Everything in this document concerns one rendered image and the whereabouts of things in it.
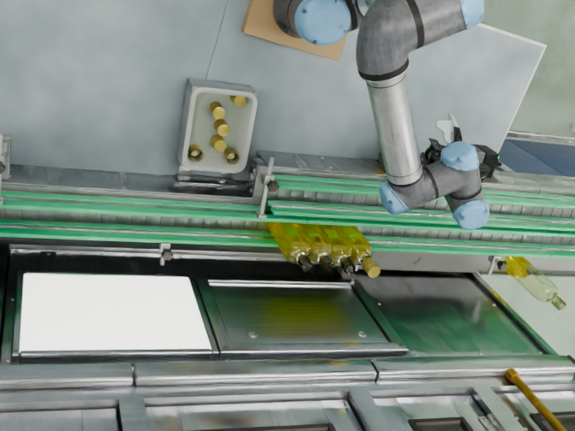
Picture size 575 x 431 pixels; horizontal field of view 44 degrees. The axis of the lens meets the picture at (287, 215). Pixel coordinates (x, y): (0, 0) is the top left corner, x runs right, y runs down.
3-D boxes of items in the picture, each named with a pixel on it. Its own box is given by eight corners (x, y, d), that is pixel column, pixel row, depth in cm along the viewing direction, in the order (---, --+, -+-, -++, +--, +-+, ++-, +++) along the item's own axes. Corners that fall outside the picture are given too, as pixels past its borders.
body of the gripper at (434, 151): (429, 135, 176) (442, 162, 166) (459, 143, 178) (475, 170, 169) (415, 160, 180) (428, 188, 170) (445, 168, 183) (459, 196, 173)
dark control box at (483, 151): (455, 166, 224) (469, 176, 217) (463, 142, 221) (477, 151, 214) (478, 168, 227) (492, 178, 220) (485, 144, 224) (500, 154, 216)
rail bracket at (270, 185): (248, 204, 194) (260, 226, 183) (259, 146, 187) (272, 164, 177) (259, 205, 195) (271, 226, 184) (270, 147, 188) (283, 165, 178)
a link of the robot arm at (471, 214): (490, 198, 155) (494, 227, 160) (474, 170, 163) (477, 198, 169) (454, 209, 155) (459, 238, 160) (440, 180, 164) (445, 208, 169)
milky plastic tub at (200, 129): (175, 157, 196) (180, 169, 189) (186, 77, 187) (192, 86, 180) (237, 162, 202) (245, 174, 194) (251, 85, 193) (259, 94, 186)
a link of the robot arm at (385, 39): (352, 25, 122) (398, 230, 153) (411, 1, 122) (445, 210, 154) (329, 1, 131) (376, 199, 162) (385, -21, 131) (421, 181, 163)
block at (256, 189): (243, 188, 199) (249, 198, 193) (249, 156, 195) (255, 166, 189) (256, 189, 200) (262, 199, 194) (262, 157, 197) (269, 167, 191)
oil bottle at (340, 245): (305, 231, 203) (331, 268, 185) (310, 213, 201) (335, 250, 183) (324, 232, 205) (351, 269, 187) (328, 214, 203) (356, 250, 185)
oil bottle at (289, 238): (267, 228, 199) (288, 267, 181) (270, 210, 197) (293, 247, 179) (286, 229, 201) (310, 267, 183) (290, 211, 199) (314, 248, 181)
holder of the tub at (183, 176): (174, 174, 199) (178, 185, 192) (187, 77, 188) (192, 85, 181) (234, 179, 204) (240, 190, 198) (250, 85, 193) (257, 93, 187)
